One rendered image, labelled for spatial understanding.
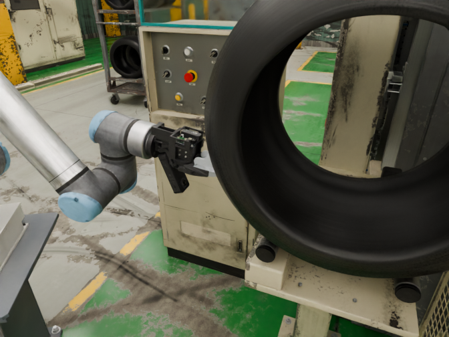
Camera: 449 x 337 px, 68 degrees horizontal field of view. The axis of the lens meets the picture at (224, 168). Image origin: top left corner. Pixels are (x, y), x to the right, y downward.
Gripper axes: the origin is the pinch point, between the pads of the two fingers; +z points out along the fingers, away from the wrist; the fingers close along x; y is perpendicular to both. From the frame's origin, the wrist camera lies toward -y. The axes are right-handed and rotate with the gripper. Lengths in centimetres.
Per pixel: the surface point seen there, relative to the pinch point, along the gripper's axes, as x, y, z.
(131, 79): 287, -96, -237
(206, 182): 60, -48, -29
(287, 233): -12.4, -0.6, 17.5
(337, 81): 27.7, 19.4, 16.8
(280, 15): -11.7, 36.1, 7.9
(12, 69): 304, -138, -475
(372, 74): 27.8, 22.8, 24.4
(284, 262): -6.0, -14.1, 18.3
